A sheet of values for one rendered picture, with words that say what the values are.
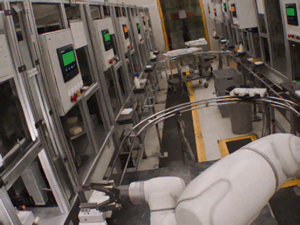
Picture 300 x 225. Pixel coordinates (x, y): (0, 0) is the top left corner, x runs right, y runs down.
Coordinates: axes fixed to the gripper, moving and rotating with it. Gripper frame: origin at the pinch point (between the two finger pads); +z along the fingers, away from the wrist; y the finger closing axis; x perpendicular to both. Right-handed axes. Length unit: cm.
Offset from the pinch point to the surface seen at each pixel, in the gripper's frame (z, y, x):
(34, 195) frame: 43, -14, -25
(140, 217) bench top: -10, -45, -40
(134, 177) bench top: 0, -45, -88
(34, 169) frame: 38.1, 0.4, -28.8
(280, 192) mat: -122, -111, -129
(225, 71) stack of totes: -116, -52, -409
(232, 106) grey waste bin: -102, -71, -280
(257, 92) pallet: -116, -26, -184
